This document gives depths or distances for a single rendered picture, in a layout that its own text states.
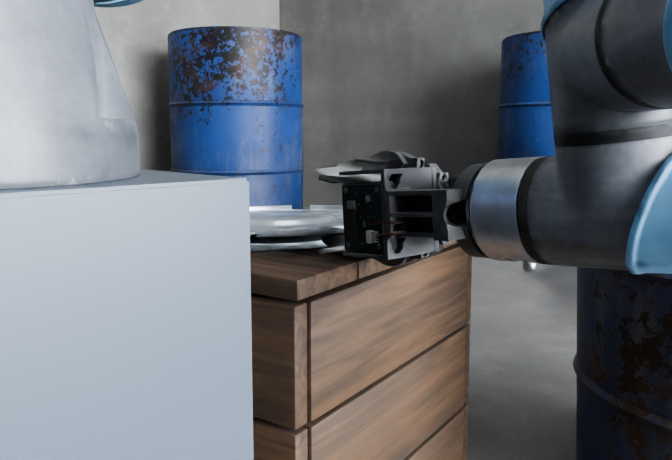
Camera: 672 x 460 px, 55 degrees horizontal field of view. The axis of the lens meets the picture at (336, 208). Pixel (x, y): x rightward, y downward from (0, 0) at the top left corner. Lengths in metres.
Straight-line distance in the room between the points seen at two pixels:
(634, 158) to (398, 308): 0.35
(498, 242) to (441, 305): 0.33
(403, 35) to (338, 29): 0.41
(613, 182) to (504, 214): 0.08
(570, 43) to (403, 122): 3.35
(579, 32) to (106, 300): 0.27
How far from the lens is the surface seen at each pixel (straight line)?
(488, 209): 0.45
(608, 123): 0.41
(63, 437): 0.26
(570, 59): 0.40
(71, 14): 0.29
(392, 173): 0.50
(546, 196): 0.43
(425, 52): 3.72
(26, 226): 0.24
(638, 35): 0.32
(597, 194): 0.41
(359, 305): 0.61
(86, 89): 0.27
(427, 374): 0.77
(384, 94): 3.78
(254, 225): 0.70
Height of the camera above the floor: 0.47
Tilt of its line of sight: 7 degrees down
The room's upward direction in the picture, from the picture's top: straight up
